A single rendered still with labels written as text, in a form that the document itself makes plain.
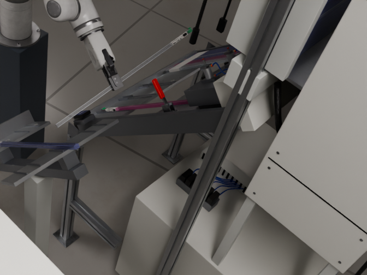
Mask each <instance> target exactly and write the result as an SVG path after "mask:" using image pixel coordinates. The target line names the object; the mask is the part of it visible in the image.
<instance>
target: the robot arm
mask: <svg viewBox="0 0 367 275"><path fill-rule="evenodd" d="M43 1H44V5H45V9H46V12H47V14H48V16H49V17H50V18H51V19H52V20H54V21H56V22H66V21H69V22H70V24H71V26H72V28H73V30H74V32H75V34H76V36H77V38H80V41H84V44H85V47H86V50H87V52H88V54H89V56H90V59H91V61H92V63H93V66H94V68H95V70H96V71H100V70H101V69H102V71H103V73H104V75H105V77H106V79H107V81H108V83H109V85H112V87H113V89H112V91H115V90H117V89H119V88H121V87H123V83H122V81H121V79H120V77H119V74H118V73H117V70H116V68H115V66H114V63H115V57H114V54H113V52H112V50H111V48H110V46H109V44H108V42H107V40H106V38H105V36H104V35H103V33H102V32H103V31H104V29H103V28H102V27H104V25H103V23H102V21H101V19H100V17H99V15H98V13H97V11H96V9H95V6H94V4H93V2H92V0H43ZM40 36H41V31H40V28H39V27H38V25H36V24H35V23H34V22H33V21H32V0H0V44H1V45H3V46H6V47H10V48H16V49H21V48H26V47H30V46H32V45H34V44H36V43H37V42H38V41H39V39H40ZM107 65H108V66H107ZM106 66H107V67H106Z"/></svg>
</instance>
